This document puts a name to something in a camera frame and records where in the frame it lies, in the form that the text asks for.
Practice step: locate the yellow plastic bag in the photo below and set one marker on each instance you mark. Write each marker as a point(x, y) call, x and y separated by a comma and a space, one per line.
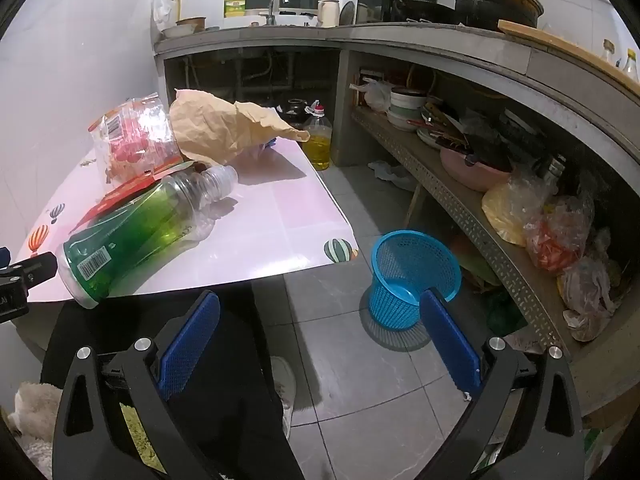
point(505, 215)

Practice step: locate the stack of plates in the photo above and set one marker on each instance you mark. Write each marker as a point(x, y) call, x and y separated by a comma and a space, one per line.
point(430, 135)

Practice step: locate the white floor cloth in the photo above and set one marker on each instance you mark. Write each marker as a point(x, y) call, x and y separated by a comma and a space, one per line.
point(392, 172)

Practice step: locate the person's black trouser leg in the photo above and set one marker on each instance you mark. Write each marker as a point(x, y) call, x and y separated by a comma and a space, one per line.
point(235, 360)

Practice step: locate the black wok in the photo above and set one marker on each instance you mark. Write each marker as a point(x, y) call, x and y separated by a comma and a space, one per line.
point(425, 12)

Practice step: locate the clear glass bottle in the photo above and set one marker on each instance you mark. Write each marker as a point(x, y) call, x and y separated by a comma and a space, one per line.
point(607, 52)

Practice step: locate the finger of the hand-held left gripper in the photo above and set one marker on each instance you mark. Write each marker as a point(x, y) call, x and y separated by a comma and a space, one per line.
point(35, 267)

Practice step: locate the brown paper bag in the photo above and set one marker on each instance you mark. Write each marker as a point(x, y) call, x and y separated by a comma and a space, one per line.
point(215, 125)

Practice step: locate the person's white shoe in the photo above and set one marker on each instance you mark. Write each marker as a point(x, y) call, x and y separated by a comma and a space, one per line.
point(285, 395)

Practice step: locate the red plastic bag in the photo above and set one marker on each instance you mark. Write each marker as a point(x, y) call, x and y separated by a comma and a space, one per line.
point(557, 240)

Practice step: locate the blue plastic basket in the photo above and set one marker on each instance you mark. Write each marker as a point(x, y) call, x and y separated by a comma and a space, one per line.
point(400, 280)

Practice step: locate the brown bowl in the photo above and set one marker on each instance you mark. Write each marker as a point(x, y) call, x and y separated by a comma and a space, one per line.
point(191, 25)

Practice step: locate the green plastic bag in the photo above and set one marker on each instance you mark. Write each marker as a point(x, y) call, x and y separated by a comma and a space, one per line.
point(505, 312)

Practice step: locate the stack of white bowls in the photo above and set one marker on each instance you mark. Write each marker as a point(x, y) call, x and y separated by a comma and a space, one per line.
point(405, 107)

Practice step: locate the yellow dish soap bottle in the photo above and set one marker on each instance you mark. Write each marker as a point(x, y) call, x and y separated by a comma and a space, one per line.
point(235, 6)

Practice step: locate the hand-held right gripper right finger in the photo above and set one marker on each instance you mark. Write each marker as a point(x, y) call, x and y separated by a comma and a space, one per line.
point(450, 345)

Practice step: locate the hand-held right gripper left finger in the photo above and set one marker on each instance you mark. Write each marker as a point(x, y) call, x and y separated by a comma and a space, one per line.
point(190, 345)

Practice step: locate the wooden cutting board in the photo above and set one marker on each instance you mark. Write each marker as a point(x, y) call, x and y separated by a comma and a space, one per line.
point(565, 47)

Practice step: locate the white fluffy cloth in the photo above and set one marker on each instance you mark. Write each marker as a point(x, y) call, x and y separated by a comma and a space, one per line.
point(30, 410)

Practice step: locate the clear red-printed plastic bag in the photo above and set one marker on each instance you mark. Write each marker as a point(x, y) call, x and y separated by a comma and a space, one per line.
point(130, 135)

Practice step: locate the green plastic bottle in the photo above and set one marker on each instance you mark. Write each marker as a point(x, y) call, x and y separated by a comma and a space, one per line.
point(130, 230)

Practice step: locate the large black pot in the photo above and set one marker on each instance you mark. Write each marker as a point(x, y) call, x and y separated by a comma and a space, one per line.
point(495, 7)

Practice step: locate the dark clay pot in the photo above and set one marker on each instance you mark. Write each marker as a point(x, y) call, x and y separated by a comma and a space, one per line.
point(295, 110)

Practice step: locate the white ceramic jar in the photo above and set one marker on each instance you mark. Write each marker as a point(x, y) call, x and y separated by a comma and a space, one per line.
point(329, 14)

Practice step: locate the white hanging plastic bag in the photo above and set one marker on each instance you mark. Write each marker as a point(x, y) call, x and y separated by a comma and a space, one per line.
point(162, 7)

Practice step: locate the pink printed tablecloth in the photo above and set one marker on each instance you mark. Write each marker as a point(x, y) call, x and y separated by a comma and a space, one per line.
point(280, 220)

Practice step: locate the yellow cooking oil bottle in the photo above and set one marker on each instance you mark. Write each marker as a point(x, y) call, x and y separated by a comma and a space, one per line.
point(320, 145)

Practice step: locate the red snack box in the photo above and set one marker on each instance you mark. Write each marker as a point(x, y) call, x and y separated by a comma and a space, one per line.
point(127, 192)

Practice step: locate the pink plastic basin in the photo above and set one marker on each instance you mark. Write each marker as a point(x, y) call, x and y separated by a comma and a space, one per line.
point(470, 175)

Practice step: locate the metal faucet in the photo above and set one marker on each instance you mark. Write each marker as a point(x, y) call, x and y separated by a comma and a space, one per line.
point(278, 2)

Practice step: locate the yellow-capped oil bottle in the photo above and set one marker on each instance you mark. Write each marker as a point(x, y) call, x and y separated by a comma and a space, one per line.
point(631, 66)

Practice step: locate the concrete kitchen counter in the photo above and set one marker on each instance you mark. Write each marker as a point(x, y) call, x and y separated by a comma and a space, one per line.
point(450, 45)

